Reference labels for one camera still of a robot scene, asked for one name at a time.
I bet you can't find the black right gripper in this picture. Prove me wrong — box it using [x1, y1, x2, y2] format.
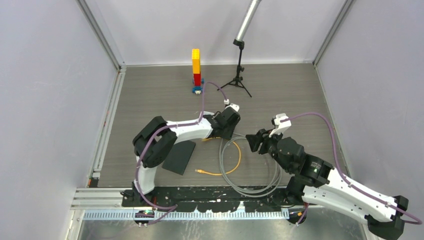
[245, 126, 291, 173]

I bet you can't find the grey ethernet cable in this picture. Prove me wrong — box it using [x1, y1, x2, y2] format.
[218, 132, 283, 199]

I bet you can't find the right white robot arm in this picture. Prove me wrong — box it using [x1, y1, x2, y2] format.
[245, 129, 409, 240]

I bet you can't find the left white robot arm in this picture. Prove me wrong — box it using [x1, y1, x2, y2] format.
[132, 103, 241, 207]

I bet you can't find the colourful toy block tower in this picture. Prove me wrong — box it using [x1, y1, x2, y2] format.
[191, 48, 204, 95]

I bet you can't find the dark grey foam pad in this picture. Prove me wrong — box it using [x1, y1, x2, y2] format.
[162, 140, 196, 176]

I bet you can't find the black tripod with silver pole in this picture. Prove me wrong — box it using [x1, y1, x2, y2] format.
[220, 0, 262, 98]

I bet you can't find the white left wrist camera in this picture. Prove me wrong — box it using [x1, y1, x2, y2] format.
[223, 99, 240, 113]

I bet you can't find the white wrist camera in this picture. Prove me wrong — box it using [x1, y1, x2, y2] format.
[223, 99, 240, 113]
[268, 113, 292, 137]

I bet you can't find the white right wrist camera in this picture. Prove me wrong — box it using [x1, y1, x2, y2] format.
[268, 113, 292, 137]

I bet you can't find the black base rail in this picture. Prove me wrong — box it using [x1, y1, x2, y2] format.
[120, 185, 312, 224]

